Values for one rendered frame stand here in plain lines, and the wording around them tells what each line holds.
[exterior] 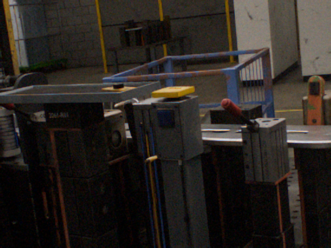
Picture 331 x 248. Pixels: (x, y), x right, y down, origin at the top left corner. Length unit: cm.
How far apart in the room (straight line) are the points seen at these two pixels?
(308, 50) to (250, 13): 100
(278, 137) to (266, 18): 820
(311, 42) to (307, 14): 40
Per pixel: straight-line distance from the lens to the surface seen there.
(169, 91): 118
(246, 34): 956
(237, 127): 158
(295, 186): 210
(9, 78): 170
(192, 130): 120
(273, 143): 129
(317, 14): 944
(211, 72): 352
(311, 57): 949
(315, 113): 158
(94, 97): 123
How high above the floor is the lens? 131
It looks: 11 degrees down
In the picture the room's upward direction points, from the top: 6 degrees counter-clockwise
